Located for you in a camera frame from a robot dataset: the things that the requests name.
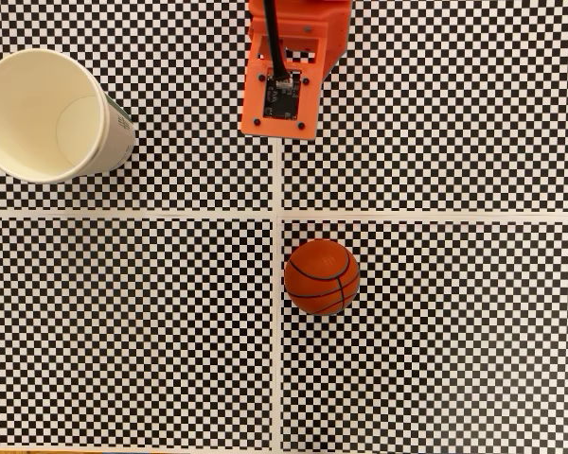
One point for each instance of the checkerboard paper sheet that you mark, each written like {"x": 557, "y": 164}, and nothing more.
{"x": 194, "y": 179}
{"x": 454, "y": 118}
{"x": 454, "y": 354}
{"x": 123, "y": 331}

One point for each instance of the white paper cup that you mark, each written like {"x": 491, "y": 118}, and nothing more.
{"x": 28, "y": 118}

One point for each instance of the orange camera mount with board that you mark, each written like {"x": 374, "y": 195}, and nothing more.
{"x": 255, "y": 109}

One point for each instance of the small orange basketball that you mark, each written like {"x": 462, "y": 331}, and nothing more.
{"x": 322, "y": 279}

